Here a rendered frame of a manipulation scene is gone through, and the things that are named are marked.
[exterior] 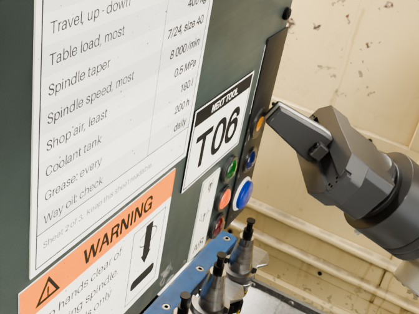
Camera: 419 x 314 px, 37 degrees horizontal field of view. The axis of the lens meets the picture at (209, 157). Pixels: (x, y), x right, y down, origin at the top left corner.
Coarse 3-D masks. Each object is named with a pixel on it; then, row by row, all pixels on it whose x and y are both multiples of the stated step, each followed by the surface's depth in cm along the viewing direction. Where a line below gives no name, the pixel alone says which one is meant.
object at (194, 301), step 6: (198, 294) 104; (192, 300) 101; (228, 300) 102; (192, 306) 100; (198, 306) 100; (228, 306) 101; (192, 312) 101; (198, 312) 99; (204, 312) 99; (210, 312) 99; (216, 312) 100; (222, 312) 101
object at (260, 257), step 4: (232, 248) 115; (256, 248) 116; (228, 252) 114; (256, 252) 115; (260, 252) 115; (264, 252) 116; (256, 256) 114; (260, 256) 114; (264, 256) 115; (268, 256) 115; (256, 260) 113; (260, 260) 113; (264, 260) 114; (268, 260) 114; (256, 264) 112; (260, 264) 113; (264, 264) 113
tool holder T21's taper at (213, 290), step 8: (208, 272) 98; (224, 272) 98; (208, 280) 98; (216, 280) 97; (224, 280) 98; (208, 288) 98; (216, 288) 98; (224, 288) 99; (200, 296) 100; (208, 296) 98; (216, 296) 98; (200, 304) 100; (208, 304) 99; (216, 304) 99
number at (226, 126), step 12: (228, 108) 48; (240, 108) 51; (216, 120) 47; (228, 120) 50; (240, 120) 52; (216, 132) 48; (228, 132) 51; (216, 144) 49; (228, 144) 52; (216, 156) 50
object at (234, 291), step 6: (204, 282) 106; (228, 282) 107; (234, 282) 107; (228, 288) 106; (234, 288) 106; (240, 288) 106; (228, 294) 105; (234, 294) 105; (240, 294) 105; (234, 300) 104
